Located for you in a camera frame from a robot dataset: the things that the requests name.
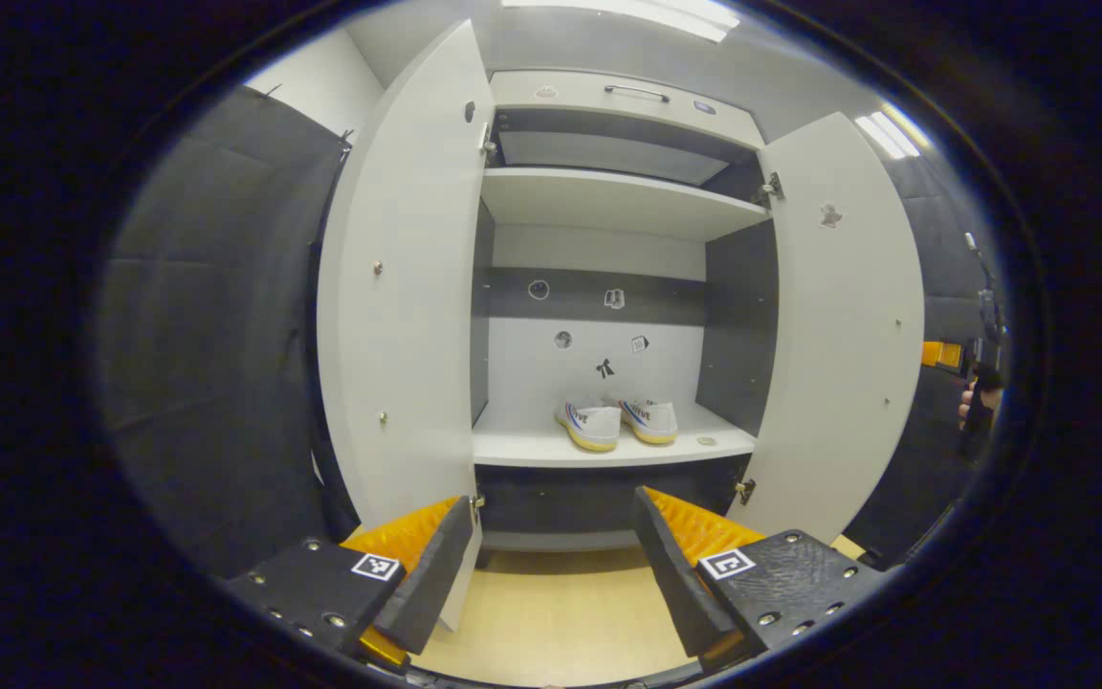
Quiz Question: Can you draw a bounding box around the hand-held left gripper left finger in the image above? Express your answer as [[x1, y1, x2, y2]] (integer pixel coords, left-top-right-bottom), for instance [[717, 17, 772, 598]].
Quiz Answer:
[[226, 495, 475, 671]]

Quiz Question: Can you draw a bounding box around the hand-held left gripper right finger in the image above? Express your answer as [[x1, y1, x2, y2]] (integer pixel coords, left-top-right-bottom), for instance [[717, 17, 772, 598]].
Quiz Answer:
[[632, 485, 887, 676]]

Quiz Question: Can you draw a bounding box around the white shoe cabinet door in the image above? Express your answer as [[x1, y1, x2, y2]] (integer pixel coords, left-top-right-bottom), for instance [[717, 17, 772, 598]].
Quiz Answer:
[[317, 19, 496, 634], [738, 112, 926, 548]]

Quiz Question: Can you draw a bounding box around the white canvas shoe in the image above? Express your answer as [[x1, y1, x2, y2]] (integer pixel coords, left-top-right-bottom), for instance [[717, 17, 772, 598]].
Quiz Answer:
[[555, 400, 623, 454], [618, 397, 680, 447]]

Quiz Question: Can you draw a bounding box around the white shoe cabinet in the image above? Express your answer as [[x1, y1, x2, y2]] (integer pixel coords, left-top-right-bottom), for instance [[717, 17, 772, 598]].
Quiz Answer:
[[470, 69, 782, 554]]

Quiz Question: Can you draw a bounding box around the black backdrop cloth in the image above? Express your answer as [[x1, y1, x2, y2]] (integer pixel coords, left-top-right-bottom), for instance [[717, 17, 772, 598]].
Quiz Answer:
[[97, 84, 363, 580], [843, 153, 1008, 567]]

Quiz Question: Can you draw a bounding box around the long ceiling light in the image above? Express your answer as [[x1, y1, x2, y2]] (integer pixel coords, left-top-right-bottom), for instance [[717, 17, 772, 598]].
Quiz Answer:
[[854, 102, 935, 161], [501, 0, 741, 45]]

